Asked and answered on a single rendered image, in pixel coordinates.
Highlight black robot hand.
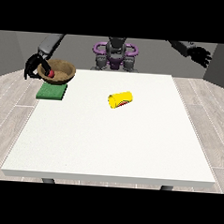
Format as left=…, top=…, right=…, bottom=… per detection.
left=23, top=52, right=52, bottom=82
left=186, top=45, right=214, bottom=69

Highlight brown wooden bowl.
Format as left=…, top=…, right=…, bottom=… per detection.
left=36, top=58, right=78, bottom=86

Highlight green square pad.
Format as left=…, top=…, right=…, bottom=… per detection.
left=35, top=82, right=68, bottom=102

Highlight yellow cup with melon print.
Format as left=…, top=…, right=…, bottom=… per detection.
left=107, top=89, right=134, bottom=111

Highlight grey robot trunk purple rings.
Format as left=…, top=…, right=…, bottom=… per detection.
left=89, top=36, right=142, bottom=74

